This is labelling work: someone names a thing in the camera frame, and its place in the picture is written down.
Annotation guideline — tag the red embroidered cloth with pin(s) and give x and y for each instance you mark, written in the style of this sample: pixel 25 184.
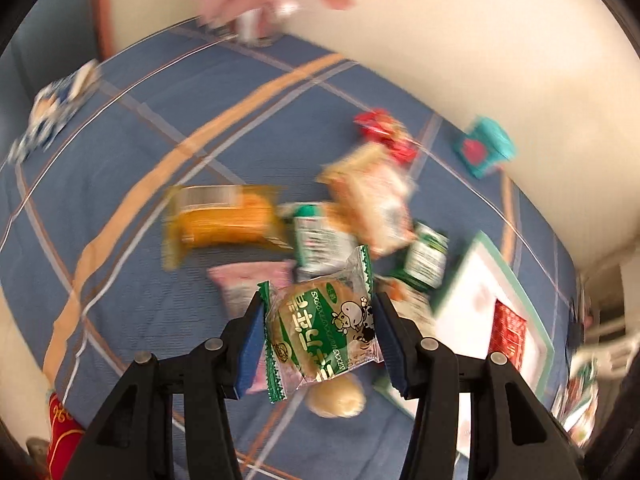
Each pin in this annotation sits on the red embroidered cloth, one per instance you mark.
pixel 62 435

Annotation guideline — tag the clear snack packet green edges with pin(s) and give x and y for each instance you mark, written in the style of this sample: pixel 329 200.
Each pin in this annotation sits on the clear snack packet green edges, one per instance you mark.
pixel 320 325

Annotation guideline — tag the glass vase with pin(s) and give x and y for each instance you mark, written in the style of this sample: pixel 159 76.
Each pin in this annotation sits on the glass vase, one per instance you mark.
pixel 250 27

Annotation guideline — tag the green white drink-print packet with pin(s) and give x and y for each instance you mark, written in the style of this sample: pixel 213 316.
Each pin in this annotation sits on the green white drink-print packet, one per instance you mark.
pixel 320 245

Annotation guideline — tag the white cardboard box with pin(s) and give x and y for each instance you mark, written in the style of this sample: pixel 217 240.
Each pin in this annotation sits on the white cardboard box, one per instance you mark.
pixel 475 285

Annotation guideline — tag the brown wooden frame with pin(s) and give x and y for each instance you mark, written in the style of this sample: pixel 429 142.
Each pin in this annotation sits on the brown wooden frame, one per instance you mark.
pixel 105 20

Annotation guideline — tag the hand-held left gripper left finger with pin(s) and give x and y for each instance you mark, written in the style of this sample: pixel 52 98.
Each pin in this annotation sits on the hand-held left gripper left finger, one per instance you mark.
pixel 252 355

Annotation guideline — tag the yellow bread packet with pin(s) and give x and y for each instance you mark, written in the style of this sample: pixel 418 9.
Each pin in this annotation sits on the yellow bread packet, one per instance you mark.
pixel 225 220

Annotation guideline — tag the dark green biscuit packet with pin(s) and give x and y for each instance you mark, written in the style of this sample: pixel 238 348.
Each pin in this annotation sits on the dark green biscuit packet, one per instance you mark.
pixel 425 260

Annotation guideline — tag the blue white packet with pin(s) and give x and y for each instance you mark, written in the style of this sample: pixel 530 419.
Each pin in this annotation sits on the blue white packet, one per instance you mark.
pixel 50 110

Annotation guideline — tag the pink snack packet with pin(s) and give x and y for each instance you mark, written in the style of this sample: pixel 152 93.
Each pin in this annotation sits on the pink snack packet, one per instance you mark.
pixel 240 280

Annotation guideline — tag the teal toy house box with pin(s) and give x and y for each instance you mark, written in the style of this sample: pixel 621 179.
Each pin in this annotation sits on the teal toy house box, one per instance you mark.
pixel 482 150

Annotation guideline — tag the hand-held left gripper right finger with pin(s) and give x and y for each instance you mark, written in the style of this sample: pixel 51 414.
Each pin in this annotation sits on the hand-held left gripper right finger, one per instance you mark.
pixel 395 355

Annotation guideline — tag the round bun clear packet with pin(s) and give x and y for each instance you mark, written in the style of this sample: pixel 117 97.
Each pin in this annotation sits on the round bun clear packet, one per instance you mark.
pixel 335 397

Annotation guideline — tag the white plastic chair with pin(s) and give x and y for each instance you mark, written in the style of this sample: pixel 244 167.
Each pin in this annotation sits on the white plastic chair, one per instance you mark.
pixel 615 355

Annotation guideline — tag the orange white barcode snack packet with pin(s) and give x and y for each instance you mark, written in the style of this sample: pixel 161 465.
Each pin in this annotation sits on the orange white barcode snack packet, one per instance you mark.
pixel 370 200

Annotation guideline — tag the pile of colourful packets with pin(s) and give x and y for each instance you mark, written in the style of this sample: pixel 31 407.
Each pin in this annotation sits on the pile of colourful packets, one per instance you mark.
pixel 580 405

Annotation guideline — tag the red white snack packet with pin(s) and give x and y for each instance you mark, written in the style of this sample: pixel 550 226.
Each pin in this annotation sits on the red white snack packet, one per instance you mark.
pixel 507 335

